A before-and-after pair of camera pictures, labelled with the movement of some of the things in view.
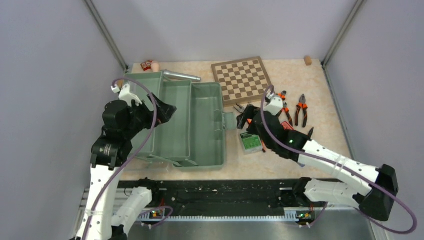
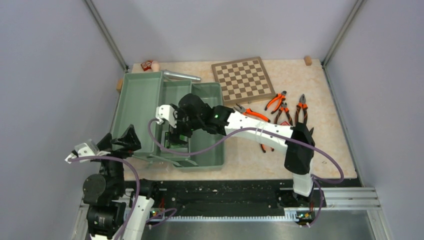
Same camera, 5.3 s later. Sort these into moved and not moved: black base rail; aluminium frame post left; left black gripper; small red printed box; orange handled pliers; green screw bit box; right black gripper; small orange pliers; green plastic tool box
Moved: green screw bit box; left black gripper; right black gripper
Not moved: aluminium frame post left; small orange pliers; green plastic tool box; black base rail; orange handled pliers; small red printed box
